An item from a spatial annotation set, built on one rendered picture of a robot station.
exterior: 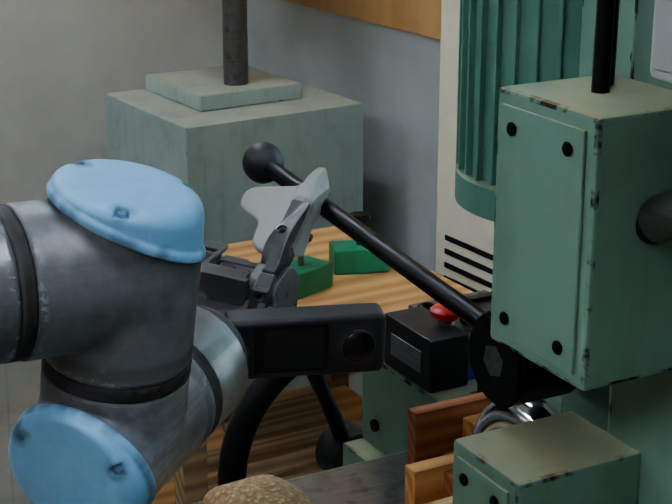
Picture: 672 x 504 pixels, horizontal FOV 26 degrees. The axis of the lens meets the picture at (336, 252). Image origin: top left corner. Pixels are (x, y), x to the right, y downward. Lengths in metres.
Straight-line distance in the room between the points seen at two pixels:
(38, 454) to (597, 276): 0.35
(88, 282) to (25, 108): 3.35
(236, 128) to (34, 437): 2.51
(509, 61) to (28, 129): 3.23
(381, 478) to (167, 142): 2.22
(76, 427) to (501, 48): 0.38
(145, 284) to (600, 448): 0.29
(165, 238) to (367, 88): 2.99
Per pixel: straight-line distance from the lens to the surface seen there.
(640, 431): 0.89
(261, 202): 1.11
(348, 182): 3.55
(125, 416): 0.87
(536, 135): 0.78
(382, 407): 1.33
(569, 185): 0.76
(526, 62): 0.99
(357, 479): 1.24
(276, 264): 1.05
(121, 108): 3.60
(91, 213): 0.81
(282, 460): 2.84
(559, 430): 0.91
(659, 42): 0.73
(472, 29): 1.02
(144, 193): 0.83
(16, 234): 0.81
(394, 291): 2.76
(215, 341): 0.96
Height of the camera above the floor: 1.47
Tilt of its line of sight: 18 degrees down
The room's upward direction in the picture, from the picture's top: straight up
